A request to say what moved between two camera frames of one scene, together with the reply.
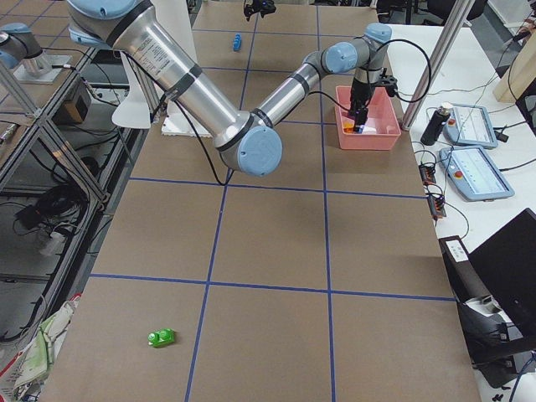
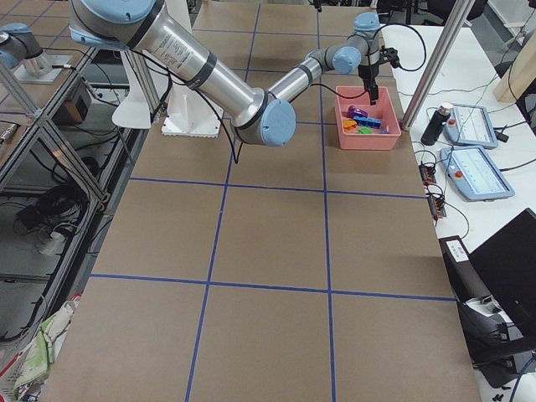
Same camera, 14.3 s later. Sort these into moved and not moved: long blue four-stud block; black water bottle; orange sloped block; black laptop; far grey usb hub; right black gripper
Moved: right black gripper; long blue four-stud block
Not moved: black laptop; far grey usb hub; black water bottle; orange sloped block
